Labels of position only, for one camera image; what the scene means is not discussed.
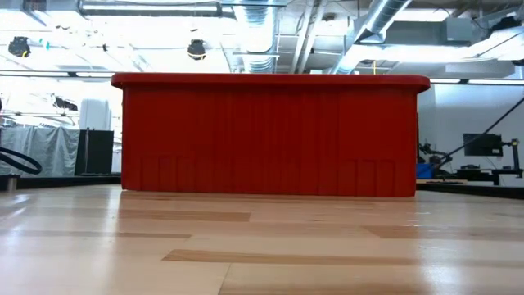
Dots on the silver post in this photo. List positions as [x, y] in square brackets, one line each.
[12, 183]

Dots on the black monitor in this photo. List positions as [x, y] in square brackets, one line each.
[483, 144]

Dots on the grey hanging cloth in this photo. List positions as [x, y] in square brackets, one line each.
[53, 149]

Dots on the long ceiling light bar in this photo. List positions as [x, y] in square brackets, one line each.
[41, 74]
[483, 82]

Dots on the large round silver duct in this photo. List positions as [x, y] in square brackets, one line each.
[380, 16]

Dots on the rectangular grey duct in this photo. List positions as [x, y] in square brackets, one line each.
[425, 33]

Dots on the black background robot arm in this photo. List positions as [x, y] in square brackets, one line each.
[434, 151]

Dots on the black ceiling spotlight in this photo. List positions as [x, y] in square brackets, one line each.
[19, 47]
[196, 50]

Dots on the blue box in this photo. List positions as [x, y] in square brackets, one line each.
[425, 171]

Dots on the red plastic bin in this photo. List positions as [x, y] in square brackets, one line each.
[266, 135]

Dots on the black table edge rail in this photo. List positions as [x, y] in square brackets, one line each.
[65, 182]
[471, 191]

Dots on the corrugated silver duct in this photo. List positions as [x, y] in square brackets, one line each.
[260, 24]

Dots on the black wall-mounted device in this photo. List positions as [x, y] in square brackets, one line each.
[65, 104]

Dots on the wooden board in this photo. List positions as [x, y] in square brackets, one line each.
[442, 181]

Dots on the black desk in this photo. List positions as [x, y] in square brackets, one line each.
[491, 174]

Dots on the black monitor stand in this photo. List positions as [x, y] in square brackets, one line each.
[515, 155]

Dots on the white column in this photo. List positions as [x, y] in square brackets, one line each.
[95, 116]

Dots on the black cabinet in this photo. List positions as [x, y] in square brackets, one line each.
[94, 151]

